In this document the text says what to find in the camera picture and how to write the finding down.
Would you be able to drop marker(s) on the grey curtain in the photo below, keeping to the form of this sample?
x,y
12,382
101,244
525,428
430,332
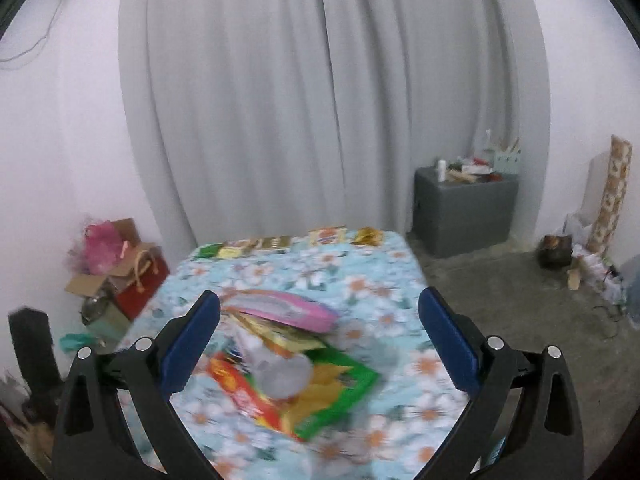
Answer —
x,y
300,110

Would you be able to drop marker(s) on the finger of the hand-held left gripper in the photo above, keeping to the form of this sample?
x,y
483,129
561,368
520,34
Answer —
x,y
31,350

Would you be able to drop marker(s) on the white plastic bag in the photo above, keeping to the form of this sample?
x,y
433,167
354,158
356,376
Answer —
x,y
595,265

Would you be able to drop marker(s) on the white board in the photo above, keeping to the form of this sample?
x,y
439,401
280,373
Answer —
x,y
597,185

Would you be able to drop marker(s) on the pale green box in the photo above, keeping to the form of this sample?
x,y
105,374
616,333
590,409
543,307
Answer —
x,y
506,162

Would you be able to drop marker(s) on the pink packet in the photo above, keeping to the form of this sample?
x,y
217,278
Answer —
x,y
290,310

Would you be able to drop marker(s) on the brown cardboard scrap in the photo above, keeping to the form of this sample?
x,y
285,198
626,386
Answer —
x,y
575,279

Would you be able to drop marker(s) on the large water jug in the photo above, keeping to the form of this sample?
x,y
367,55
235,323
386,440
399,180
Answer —
x,y
634,290

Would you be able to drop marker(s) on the blue floral blanket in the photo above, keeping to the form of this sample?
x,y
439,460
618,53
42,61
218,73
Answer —
x,y
350,270

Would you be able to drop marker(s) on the dark brown pot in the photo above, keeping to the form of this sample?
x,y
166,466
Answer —
x,y
555,252

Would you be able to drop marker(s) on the steel pot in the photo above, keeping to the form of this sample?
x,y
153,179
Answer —
x,y
96,305

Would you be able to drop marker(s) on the grey cabinet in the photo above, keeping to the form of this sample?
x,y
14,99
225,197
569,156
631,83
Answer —
x,y
465,210

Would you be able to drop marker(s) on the olive green carton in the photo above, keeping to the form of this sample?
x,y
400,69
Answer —
x,y
111,322

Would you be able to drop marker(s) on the red gift bag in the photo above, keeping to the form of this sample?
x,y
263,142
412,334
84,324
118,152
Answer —
x,y
137,300

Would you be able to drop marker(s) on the brown cardboard box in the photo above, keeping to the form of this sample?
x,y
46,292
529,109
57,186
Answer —
x,y
82,285

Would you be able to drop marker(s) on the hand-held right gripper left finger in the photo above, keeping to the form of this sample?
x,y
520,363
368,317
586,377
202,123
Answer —
x,y
192,340

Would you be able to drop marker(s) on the green packet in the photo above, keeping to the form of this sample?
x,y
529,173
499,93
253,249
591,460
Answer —
x,y
209,251

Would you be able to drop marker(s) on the green red chip bag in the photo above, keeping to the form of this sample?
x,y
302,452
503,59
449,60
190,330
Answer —
x,y
330,395

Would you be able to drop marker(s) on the red white box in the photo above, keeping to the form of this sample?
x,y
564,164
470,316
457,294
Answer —
x,y
475,167

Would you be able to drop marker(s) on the small white bottle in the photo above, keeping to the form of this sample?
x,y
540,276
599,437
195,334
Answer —
x,y
441,170

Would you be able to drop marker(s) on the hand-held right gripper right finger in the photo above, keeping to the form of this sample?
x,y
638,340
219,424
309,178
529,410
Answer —
x,y
447,340

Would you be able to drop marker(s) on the white plastic bottle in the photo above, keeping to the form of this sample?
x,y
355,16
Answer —
x,y
280,375

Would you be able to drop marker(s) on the gold brown packet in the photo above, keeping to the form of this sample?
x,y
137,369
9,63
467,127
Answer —
x,y
270,244

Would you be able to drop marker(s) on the patterned wrapping paper roll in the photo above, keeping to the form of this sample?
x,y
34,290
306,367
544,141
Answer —
x,y
612,195

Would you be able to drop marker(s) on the orange yellow snack packet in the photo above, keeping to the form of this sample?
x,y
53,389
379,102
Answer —
x,y
285,340

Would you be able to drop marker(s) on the gold wrapper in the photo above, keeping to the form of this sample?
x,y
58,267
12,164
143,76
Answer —
x,y
367,236

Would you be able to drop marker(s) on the teal cloth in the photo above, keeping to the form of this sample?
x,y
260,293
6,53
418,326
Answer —
x,y
80,344

